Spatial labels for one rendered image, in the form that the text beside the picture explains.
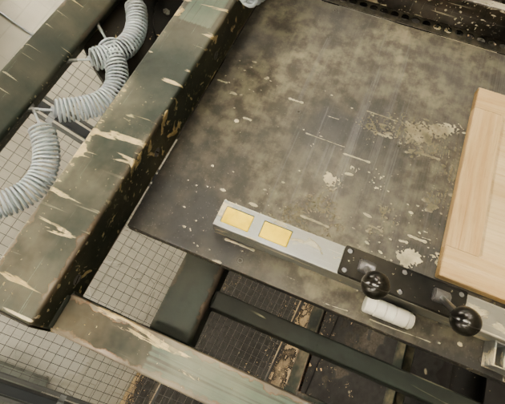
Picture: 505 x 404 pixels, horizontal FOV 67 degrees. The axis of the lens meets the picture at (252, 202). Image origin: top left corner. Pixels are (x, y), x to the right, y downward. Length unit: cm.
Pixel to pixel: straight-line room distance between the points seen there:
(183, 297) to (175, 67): 42
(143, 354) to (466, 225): 58
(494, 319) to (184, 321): 50
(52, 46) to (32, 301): 78
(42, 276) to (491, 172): 79
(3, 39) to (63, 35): 425
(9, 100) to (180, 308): 71
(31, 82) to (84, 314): 70
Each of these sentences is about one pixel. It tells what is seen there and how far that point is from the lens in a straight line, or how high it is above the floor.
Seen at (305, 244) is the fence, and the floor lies 156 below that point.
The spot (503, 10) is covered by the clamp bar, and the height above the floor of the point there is 140.
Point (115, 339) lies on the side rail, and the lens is 63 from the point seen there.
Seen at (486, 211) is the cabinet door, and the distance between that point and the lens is 81.
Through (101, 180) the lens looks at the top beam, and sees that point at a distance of 66.
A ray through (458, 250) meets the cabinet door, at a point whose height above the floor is 135.
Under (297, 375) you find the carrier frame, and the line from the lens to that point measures 175.
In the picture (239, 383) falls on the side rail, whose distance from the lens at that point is 60.
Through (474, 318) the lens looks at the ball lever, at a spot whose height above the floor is 144.
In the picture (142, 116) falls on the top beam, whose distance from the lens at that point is 71.
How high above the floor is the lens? 191
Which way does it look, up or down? 22 degrees down
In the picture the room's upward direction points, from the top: 55 degrees counter-clockwise
